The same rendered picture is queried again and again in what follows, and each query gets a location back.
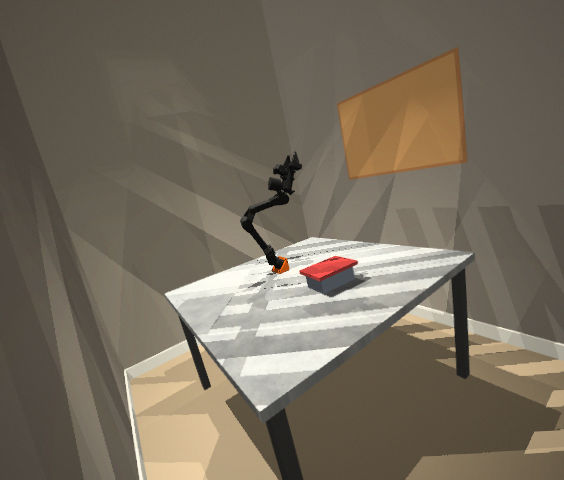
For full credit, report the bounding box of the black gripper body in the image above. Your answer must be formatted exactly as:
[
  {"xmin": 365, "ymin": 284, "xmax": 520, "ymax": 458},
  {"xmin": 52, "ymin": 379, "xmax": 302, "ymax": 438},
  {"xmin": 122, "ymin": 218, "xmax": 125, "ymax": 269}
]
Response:
[{"xmin": 282, "ymin": 162, "xmax": 302, "ymax": 182}]

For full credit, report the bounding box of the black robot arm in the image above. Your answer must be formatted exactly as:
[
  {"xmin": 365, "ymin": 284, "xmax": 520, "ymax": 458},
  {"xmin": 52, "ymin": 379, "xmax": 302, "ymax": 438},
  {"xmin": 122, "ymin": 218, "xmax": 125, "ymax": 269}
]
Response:
[{"xmin": 240, "ymin": 164, "xmax": 295, "ymax": 269}]

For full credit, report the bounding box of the red lid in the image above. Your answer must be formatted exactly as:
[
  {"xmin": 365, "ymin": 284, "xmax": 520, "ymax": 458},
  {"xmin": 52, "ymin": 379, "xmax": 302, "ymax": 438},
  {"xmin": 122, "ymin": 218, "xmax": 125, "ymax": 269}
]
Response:
[{"xmin": 299, "ymin": 256, "xmax": 359, "ymax": 281}]

